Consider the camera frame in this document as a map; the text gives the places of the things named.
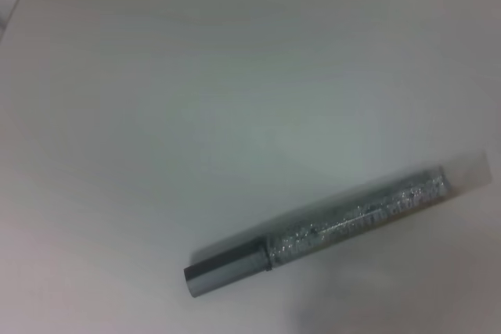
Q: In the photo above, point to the grey marker pen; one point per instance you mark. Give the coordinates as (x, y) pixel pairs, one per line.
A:
(352, 216)

